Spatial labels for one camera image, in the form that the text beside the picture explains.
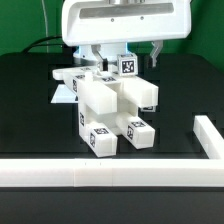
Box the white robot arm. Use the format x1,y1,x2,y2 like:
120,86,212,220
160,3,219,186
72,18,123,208
61,0,192,66

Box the white thin cable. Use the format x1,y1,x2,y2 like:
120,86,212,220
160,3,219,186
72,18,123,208
41,0,50,54

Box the white fiducial marker plate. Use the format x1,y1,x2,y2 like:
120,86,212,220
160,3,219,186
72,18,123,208
51,84,78,104

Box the white U-shaped fence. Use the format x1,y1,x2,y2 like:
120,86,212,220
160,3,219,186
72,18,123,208
0,115,224,187

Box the white chair back frame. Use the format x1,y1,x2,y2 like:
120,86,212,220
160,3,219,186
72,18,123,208
51,66,159,115

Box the white tagged cube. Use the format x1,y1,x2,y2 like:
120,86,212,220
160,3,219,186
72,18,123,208
117,53,138,76
140,106,156,112

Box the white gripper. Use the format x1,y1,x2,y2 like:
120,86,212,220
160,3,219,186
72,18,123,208
61,0,191,71

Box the black cable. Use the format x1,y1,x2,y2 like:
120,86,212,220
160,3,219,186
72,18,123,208
21,35,64,54

